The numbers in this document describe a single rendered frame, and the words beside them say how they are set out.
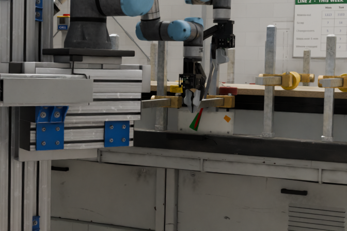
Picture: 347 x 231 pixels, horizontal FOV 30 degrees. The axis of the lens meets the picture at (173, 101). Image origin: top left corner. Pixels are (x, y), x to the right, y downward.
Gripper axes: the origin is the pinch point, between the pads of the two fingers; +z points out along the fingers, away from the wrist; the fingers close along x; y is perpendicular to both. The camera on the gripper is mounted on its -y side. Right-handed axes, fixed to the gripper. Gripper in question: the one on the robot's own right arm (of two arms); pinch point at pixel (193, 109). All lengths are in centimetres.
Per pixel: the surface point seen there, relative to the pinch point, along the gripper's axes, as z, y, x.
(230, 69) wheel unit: -16, -142, -32
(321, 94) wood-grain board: -6, -48, 40
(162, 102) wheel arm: -0.7, -23.0, -23.5
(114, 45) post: -26, -33, -53
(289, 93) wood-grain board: -6, -48, 26
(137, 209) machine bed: 56, -58, -51
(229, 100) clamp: -2.4, -31.8, 3.9
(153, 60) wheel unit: -20, -142, -83
